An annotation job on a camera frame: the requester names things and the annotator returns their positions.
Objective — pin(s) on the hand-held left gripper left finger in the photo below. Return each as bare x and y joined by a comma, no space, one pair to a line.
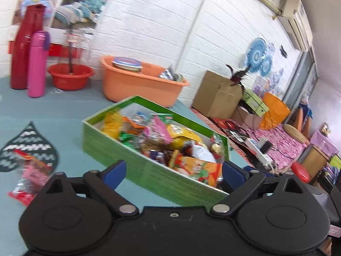
116,172

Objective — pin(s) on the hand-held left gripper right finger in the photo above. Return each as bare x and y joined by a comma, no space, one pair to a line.
234,173

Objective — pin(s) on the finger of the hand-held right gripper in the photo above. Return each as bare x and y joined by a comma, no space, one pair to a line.
253,168

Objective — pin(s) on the clear red sausage packet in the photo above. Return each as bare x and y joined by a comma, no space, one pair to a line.
217,146

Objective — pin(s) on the silver snack packet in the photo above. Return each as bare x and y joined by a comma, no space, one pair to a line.
205,152

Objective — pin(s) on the green snack packet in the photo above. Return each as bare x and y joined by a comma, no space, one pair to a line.
128,137

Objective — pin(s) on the orange cartoon snack packet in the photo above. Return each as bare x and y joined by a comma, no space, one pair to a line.
197,168

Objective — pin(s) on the green cardboard box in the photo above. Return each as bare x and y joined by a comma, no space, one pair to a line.
159,178

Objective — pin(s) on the yellow bread packet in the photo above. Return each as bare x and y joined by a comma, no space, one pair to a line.
112,125

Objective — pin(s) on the small blue snack packet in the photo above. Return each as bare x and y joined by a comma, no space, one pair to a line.
141,117

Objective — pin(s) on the pink snack packet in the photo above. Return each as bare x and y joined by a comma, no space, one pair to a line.
159,129

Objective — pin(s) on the yellow snack packet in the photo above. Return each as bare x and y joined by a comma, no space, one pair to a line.
181,133

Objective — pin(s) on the small pink red packet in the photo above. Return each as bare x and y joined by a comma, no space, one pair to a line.
32,176

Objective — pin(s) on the white power strip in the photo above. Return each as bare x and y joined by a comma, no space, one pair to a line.
255,146

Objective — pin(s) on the black charger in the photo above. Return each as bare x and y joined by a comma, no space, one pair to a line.
266,146

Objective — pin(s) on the red round stool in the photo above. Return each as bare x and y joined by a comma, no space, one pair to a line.
301,172

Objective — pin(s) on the patterned bed cloth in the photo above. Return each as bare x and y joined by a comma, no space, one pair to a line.
282,141

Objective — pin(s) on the wooden cabinet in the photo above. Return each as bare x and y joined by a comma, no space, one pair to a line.
315,158

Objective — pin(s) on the small brown cardboard box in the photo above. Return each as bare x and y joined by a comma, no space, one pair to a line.
247,118

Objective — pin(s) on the round woven cushion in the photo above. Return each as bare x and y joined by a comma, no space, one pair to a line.
295,133

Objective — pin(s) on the orange plastic bin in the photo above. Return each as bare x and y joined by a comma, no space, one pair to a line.
277,109

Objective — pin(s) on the yellow green box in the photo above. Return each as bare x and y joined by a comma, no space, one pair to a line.
255,102

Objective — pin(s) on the teal printed tablecloth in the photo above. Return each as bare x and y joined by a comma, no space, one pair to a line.
66,112

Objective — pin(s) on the large brown cardboard box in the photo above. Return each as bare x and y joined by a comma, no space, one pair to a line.
215,96

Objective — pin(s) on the orange plastic basin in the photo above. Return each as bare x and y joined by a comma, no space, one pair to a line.
138,85

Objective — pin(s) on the dark purple plant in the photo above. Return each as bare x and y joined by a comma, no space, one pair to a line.
237,76

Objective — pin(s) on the red plastic basket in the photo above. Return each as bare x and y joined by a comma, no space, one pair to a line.
69,80

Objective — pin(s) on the blue rimmed plate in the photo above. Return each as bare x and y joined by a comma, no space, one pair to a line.
126,63

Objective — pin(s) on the glass pitcher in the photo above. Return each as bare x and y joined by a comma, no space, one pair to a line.
80,48

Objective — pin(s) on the pink bottle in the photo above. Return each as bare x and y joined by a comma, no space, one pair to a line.
37,66

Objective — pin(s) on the red plastic rack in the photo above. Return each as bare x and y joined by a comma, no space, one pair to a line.
57,50

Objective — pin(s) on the red thermos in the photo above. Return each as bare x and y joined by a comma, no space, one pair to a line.
20,53

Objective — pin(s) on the white air conditioner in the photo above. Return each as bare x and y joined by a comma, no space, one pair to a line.
295,16

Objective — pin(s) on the wall poster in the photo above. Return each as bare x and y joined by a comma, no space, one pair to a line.
80,2

